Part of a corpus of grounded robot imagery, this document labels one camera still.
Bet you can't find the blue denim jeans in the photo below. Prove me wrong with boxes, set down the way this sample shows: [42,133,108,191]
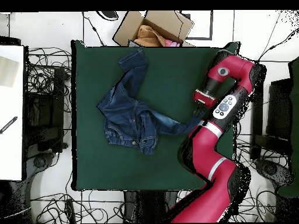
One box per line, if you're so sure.
[96,47,206,156]

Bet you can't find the black flat panel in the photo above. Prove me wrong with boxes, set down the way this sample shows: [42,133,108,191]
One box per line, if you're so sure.
[266,78,293,141]

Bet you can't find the black upright bar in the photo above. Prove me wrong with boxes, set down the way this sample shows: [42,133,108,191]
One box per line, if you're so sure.
[250,88,265,161]

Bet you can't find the pink cloth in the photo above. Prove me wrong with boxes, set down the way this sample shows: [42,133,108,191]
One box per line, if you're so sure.
[164,38,182,47]

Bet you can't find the dark green table cloth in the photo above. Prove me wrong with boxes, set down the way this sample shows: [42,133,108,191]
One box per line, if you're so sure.
[71,40,241,192]

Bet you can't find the orange towel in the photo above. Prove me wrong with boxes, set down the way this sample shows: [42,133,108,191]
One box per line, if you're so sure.
[133,24,165,47]

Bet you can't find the brown cardboard box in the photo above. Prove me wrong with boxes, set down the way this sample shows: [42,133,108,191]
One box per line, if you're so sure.
[112,10,194,47]

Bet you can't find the person's foot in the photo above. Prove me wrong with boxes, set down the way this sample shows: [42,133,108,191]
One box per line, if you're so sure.
[95,10,119,22]

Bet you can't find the black metal stand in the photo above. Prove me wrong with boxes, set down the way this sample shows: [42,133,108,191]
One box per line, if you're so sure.
[23,67,67,153]

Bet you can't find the slim black power strip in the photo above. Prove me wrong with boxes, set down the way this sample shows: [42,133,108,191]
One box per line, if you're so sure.
[65,198,76,223]

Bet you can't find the grey chair base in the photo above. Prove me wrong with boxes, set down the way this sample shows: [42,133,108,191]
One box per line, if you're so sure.
[27,151,57,180]

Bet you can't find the black ribbed strip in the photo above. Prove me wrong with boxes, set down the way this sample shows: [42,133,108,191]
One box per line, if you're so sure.
[0,115,19,135]

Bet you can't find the beige box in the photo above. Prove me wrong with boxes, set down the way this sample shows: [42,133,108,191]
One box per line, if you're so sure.
[0,55,20,88]

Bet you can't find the white desk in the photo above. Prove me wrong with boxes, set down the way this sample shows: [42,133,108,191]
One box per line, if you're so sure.
[0,45,25,181]

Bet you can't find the black power adapter cable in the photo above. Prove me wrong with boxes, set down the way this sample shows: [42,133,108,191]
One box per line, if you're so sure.
[256,27,299,62]

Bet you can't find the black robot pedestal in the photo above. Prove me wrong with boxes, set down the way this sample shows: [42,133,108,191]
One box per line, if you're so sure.
[123,190,179,223]

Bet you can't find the black cable with inline switch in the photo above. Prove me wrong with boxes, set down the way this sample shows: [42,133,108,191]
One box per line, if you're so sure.
[81,10,106,47]

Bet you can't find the tangled black cables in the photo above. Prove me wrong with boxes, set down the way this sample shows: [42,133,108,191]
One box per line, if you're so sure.
[26,47,72,114]
[30,191,124,223]

